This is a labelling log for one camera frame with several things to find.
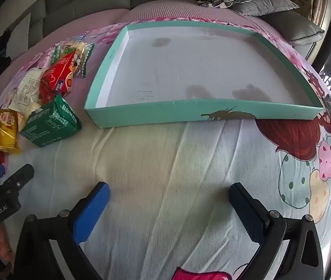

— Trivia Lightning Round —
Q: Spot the grey pillow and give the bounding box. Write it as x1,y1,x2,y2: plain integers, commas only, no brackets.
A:
230,0,299,16

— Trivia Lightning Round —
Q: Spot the light grey cushion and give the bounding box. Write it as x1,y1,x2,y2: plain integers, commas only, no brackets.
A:
6,13,32,62

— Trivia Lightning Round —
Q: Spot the dark green snack packet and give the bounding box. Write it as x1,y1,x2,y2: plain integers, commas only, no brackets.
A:
20,95,82,148

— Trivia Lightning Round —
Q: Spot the grey sofa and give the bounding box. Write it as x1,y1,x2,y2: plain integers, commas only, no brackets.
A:
0,0,331,73

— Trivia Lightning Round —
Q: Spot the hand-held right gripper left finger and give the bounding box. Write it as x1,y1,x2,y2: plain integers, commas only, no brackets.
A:
13,182,110,280

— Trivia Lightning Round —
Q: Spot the patterned beige curtain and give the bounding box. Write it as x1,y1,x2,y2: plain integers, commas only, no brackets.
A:
282,0,331,32

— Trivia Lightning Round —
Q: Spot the teal cardboard box tray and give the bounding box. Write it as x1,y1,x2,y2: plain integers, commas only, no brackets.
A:
84,20,324,128

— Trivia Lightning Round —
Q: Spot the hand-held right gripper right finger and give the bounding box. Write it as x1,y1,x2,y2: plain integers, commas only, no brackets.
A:
229,182,325,280

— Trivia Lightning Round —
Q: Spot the yellow snack packet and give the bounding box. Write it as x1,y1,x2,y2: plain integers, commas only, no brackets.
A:
0,108,21,154

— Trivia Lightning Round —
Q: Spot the clear bun packet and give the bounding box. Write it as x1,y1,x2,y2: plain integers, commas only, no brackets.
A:
66,33,88,47

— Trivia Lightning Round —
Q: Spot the pink sofa cover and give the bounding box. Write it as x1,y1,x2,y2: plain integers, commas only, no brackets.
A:
0,0,271,108

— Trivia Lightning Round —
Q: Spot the green-edged silver snack packet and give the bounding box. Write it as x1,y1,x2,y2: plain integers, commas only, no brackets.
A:
53,39,95,79

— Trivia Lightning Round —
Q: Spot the white snack packet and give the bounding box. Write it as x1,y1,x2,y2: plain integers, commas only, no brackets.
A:
8,68,45,123

